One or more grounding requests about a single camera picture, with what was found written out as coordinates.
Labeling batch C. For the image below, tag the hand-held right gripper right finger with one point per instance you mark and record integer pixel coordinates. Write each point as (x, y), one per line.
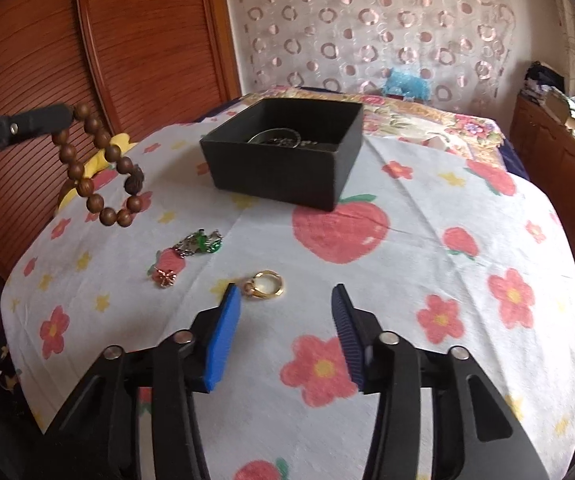
(347, 340)

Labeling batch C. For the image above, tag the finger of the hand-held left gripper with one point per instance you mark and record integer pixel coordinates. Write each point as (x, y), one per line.
(17, 127)

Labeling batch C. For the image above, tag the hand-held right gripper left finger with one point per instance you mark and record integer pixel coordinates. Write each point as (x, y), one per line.
(222, 340)

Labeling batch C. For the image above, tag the black cardboard box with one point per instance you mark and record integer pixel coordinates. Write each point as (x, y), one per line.
(277, 170)

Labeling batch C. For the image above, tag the silver bangle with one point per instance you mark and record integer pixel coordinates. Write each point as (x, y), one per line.
(267, 132)

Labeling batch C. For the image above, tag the small red flower brooch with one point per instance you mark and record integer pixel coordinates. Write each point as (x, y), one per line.
(163, 278)

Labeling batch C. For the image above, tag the strawberry flower print tablecloth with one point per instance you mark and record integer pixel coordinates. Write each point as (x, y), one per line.
(417, 285)

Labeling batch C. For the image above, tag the yellow plush toy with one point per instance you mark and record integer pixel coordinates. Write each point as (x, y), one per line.
(127, 140)

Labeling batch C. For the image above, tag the brown wooden wardrobe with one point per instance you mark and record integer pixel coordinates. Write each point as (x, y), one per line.
(142, 35)

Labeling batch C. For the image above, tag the dark blue bedsheet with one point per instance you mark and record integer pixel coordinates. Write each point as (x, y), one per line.
(512, 157)

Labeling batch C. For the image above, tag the blue plastic bag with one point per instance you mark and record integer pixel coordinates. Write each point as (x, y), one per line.
(407, 82)

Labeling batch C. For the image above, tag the long wooden cabinet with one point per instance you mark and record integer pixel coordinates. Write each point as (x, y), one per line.
(557, 160)

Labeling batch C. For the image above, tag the beige cardboard box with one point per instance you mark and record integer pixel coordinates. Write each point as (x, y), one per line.
(562, 105)

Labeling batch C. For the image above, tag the circle patterned sheer curtain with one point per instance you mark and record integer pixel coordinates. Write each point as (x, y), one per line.
(367, 20)

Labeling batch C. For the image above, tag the dark clothes pile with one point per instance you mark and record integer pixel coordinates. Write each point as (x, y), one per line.
(540, 80)

